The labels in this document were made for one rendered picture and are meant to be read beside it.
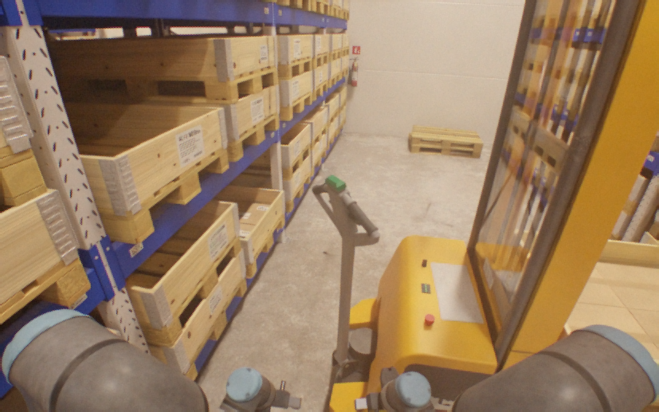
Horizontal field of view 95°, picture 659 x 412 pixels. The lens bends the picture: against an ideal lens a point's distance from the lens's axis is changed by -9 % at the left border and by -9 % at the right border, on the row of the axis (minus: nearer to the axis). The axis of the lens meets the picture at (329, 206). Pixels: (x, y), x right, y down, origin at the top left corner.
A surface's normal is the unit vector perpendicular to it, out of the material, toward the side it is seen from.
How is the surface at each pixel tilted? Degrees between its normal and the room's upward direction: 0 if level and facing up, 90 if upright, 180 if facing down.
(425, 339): 0
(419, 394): 19
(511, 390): 38
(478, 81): 90
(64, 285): 90
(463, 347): 0
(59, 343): 5
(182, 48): 90
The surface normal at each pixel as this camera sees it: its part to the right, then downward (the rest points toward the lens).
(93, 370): 0.12, -0.70
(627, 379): 0.24, -0.47
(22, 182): 0.98, 0.11
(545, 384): -0.45, -0.76
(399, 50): -0.19, 0.46
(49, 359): -0.16, -0.62
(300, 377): 0.02, -0.88
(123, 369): 0.51, -0.76
